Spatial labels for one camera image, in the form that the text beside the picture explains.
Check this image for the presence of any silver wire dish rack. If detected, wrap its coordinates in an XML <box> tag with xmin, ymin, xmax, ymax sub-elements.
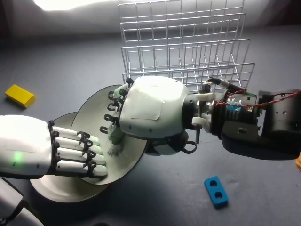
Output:
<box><xmin>117</xmin><ymin>0</ymin><xmax>256</xmax><ymax>95</ymax></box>

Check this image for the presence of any white plate with dark rim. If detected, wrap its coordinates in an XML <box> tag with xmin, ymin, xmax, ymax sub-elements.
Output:
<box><xmin>30</xmin><ymin>112</ymin><xmax>111</xmax><ymax>203</ymax></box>
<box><xmin>71</xmin><ymin>84</ymin><xmax>148</xmax><ymax>186</ymax></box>

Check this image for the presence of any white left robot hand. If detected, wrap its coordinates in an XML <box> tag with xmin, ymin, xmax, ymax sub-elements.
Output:
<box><xmin>0</xmin><ymin>114</ymin><xmax>109</xmax><ymax>226</ymax></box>

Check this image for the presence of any blue block with two holes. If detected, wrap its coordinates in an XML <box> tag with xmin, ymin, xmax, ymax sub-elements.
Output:
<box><xmin>204</xmin><ymin>175</ymin><xmax>229</xmax><ymax>209</ymax></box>

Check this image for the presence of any yellow wooden block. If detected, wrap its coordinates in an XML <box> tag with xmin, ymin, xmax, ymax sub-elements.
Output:
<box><xmin>5</xmin><ymin>84</ymin><xmax>36</xmax><ymax>109</ymax></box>

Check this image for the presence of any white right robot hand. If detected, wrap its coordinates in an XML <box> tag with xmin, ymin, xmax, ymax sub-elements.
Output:
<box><xmin>100</xmin><ymin>76</ymin><xmax>198</xmax><ymax>157</ymax></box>

